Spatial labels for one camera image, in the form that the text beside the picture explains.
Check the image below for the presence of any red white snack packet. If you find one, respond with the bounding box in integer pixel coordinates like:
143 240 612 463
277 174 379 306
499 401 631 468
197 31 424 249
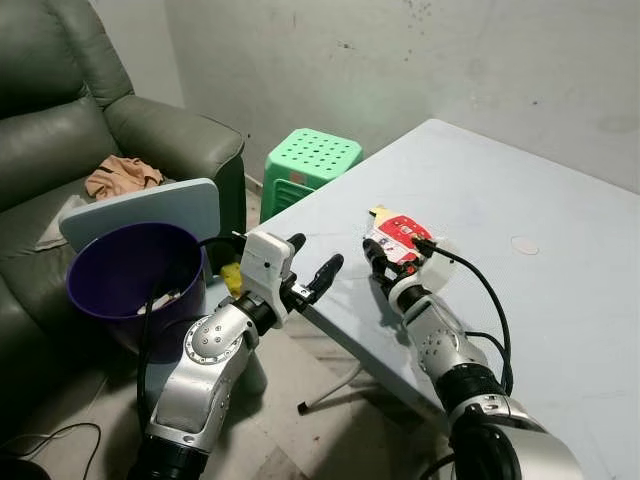
364 206 428 265

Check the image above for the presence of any white trash piece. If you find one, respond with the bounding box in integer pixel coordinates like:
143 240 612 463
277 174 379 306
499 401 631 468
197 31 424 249
136 290 184 316

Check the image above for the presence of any purple plastic rubbish bin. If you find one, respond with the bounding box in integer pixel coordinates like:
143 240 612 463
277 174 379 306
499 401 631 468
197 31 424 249
66 222 209 353

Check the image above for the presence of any small yellow piece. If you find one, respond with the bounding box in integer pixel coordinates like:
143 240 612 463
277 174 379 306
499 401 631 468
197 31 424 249
221 261 244 298

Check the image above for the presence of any green plastic stool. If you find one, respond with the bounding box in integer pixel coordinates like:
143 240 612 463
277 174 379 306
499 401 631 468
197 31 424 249
261 128 364 222

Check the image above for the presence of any metal table leg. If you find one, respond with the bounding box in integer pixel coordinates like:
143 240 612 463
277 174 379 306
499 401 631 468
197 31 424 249
297 360 367 415

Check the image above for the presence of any pale blue plastic chair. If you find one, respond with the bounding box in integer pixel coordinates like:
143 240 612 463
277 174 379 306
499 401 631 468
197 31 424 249
58 178 269 396

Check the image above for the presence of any crumpled tan cloth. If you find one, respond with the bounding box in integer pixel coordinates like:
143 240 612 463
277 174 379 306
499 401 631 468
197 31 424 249
85 155 166 201

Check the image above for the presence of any dark green leather sofa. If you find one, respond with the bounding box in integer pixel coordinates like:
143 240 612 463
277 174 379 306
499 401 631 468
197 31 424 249
0 0 247 421

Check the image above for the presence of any black round object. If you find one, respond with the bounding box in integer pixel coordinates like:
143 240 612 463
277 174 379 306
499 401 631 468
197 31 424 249
0 458 51 480

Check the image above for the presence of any clear white right wrist camera mount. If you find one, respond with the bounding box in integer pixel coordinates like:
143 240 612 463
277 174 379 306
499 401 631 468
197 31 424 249
414 235 463 289

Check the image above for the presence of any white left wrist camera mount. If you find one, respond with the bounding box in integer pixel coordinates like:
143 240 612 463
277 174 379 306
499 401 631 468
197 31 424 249
240 228 297 317

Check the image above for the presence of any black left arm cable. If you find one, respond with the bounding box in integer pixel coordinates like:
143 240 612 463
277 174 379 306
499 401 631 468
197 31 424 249
136 234 249 426

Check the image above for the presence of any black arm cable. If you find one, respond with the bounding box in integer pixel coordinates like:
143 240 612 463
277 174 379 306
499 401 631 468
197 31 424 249
136 234 249 426
415 238 515 396

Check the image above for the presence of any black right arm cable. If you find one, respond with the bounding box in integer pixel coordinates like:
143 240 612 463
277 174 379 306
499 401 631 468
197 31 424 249
415 238 515 396

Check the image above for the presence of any thin black floor cable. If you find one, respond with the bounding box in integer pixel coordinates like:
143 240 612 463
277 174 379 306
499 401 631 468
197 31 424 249
0 421 103 479

